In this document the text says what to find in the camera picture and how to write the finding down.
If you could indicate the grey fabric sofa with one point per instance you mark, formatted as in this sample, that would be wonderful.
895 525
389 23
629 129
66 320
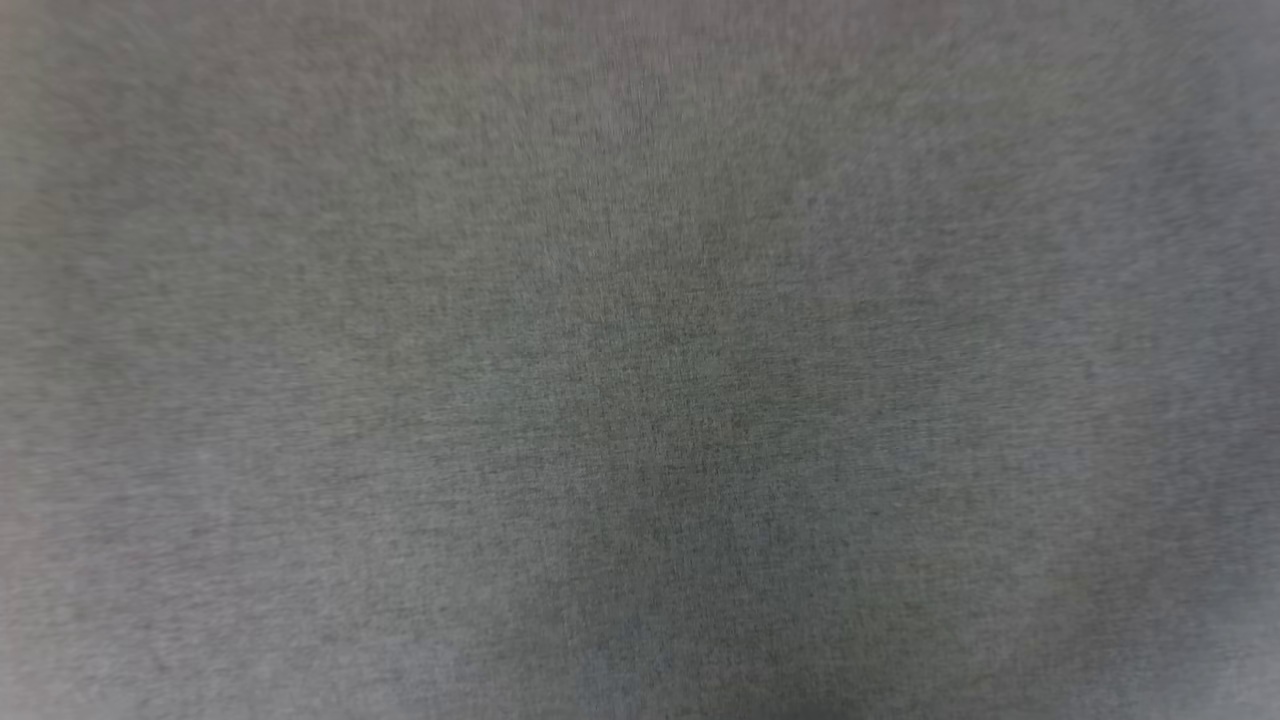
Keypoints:
640 360

